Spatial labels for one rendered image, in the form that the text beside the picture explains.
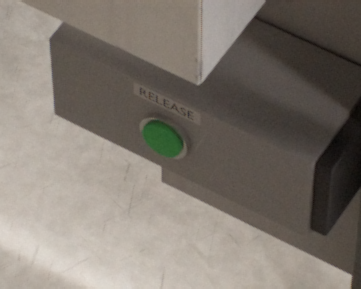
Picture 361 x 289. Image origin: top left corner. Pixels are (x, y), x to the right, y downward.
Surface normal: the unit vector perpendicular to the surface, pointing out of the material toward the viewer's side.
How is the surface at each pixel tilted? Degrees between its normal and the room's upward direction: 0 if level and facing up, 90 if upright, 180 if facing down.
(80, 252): 0
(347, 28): 90
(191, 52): 90
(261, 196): 90
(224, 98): 0
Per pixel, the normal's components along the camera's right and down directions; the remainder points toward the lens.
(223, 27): 0.85, 0.41
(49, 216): 0.00, -0.61
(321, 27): -0.52, 0.68
